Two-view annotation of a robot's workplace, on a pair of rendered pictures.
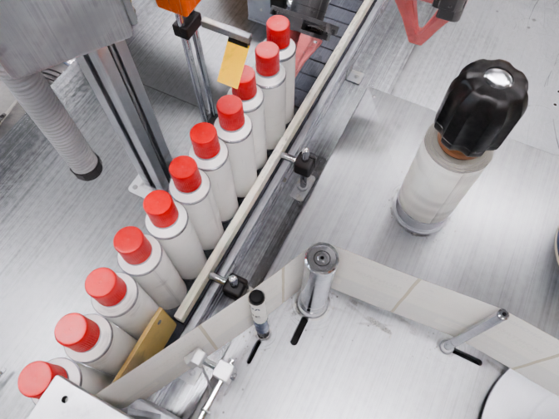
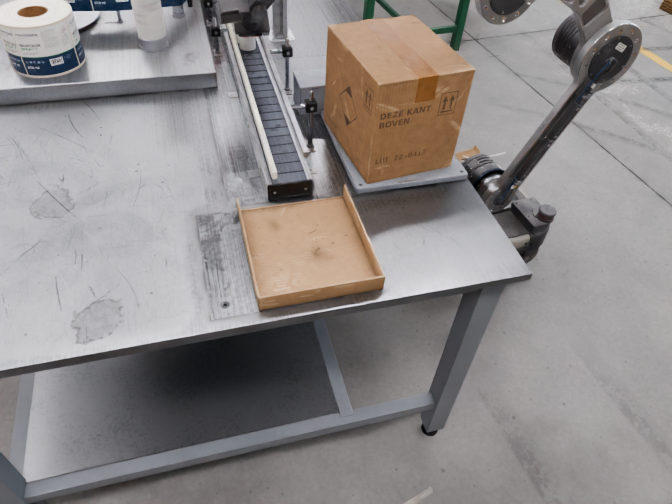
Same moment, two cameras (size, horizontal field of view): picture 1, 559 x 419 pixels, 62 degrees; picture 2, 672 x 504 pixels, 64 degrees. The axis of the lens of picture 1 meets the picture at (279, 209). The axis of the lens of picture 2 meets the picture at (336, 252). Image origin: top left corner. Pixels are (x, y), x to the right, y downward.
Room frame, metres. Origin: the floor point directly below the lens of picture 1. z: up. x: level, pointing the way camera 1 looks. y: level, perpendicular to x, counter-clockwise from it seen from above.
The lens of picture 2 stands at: (1.90, -0.95, 1.69)
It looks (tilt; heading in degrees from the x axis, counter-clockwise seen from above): 46 degrees down; 134
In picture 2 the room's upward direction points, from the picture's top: 4 degrees clockwise
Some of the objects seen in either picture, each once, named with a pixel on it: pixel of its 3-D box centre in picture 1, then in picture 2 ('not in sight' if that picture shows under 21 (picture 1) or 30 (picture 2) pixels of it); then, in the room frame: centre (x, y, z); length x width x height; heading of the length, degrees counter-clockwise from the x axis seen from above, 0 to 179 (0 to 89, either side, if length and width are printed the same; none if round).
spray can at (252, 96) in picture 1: (248, 121); not in sight; (0.42, 0.04, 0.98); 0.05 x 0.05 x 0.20
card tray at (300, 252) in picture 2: not in sight; (306, 241); (1.27, -0.40, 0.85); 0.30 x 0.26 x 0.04; 153
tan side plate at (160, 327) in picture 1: (148, 352); not in sight; (0.10, 0.17, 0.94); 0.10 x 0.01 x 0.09; 153
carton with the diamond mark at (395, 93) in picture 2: not in sight; (391, 97); (1.12, 0.01, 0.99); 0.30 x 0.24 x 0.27; 159
